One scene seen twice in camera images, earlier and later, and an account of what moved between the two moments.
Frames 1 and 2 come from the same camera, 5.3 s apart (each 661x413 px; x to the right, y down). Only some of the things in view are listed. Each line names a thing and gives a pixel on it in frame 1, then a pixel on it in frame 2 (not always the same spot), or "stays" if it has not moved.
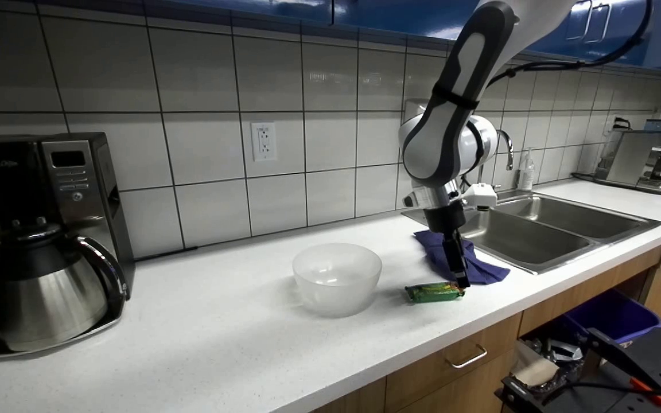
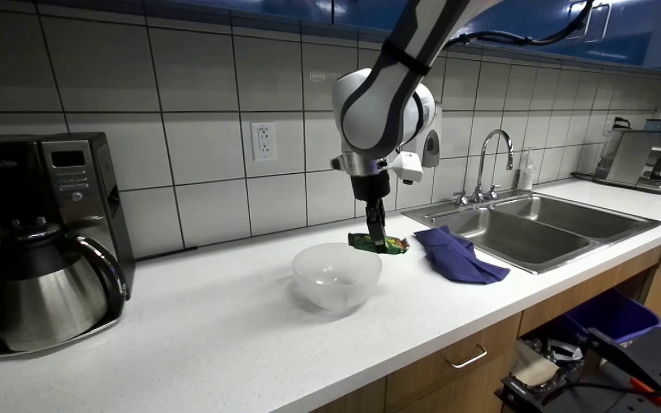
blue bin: [614, 314] stays
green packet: [433, 293] → [360, 241]
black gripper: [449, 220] → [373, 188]
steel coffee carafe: [50, 288] stays
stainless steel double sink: [546, 231] stays
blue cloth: [476, 266] stays
